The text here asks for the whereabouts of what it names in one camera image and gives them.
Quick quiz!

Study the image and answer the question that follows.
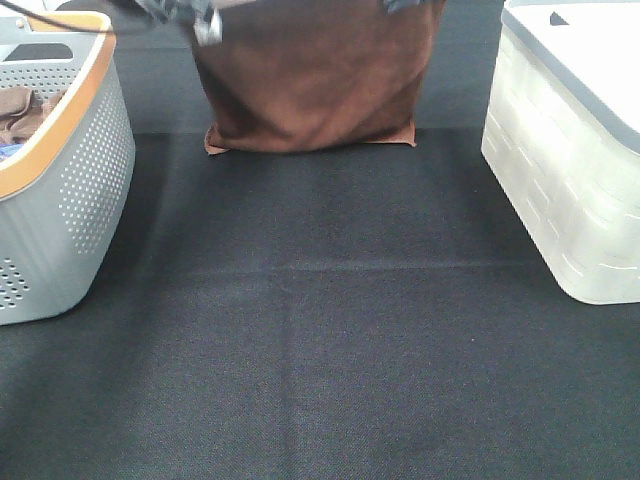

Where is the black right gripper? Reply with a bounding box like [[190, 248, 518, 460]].
[[383, 0, 425, 13]]

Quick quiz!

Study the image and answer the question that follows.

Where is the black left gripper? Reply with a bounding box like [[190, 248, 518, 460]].
[[136, 0, 223, 46]]

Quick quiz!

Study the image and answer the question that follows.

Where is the brown towel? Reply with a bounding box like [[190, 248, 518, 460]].
[[1, 86, 66, 145], [192, 1, 445, 155]]

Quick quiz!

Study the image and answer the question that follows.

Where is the brown towel in basket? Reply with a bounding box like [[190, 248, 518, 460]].
[[1, 86, 66, 145]]

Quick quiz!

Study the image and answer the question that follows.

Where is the white basket with grey rim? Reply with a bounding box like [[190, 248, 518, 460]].
[[481, 1, 639, 305]]

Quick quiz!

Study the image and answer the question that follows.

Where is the grey basket with orange rim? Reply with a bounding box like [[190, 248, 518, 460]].
[[1, 11, 136, 325]]

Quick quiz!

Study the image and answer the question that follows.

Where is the blue cloth in basket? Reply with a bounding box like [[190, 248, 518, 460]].
[[0, 143, 23, 162]]

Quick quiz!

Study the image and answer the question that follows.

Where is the black table cloth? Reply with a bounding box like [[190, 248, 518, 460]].
[[1, 1, 639, 479]]

